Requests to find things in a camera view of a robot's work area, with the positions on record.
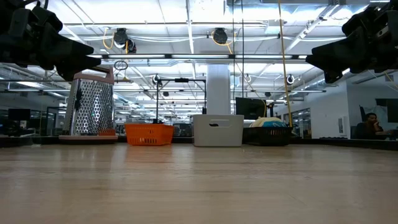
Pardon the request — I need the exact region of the orange plastic basket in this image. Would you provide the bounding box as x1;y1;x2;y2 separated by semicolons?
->
124;123;175;146

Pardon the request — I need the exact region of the yellow sponge with teal pad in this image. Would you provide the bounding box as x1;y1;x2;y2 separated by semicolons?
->
260;120;288;128
250;116;283;128

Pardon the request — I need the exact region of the black mesh basket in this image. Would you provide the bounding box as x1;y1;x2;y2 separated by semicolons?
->
242;126;293;146

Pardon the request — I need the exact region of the metal box grater pink handle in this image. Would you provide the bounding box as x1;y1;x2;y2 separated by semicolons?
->
58;66;119;144

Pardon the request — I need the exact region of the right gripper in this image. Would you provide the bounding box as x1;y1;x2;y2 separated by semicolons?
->
305;0;398;84

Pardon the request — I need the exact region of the white plastic bin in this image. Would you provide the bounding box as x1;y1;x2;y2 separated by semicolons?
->
192;114;245;147

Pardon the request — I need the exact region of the black table frame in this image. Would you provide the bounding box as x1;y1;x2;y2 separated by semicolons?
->
0;133;398;152

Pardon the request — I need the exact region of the person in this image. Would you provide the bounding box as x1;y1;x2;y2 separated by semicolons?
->
354;112;385;140

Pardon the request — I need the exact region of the black computer monitor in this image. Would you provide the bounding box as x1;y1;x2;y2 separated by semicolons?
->
235;96;267;121
7;108;31;121

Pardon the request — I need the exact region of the black metal stand frame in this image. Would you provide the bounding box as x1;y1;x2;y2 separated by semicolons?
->
155;77;208;124

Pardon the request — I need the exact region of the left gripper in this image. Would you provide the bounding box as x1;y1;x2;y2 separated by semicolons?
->
0;7;102;82

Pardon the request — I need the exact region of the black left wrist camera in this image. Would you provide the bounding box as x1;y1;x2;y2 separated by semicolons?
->
30;5;64;34

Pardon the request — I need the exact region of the white building pillar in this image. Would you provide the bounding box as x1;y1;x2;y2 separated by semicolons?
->
206;63;231;115

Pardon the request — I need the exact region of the black ceiling cable reel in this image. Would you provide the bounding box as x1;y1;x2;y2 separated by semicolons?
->
113;27;137;54
212;27;229;45

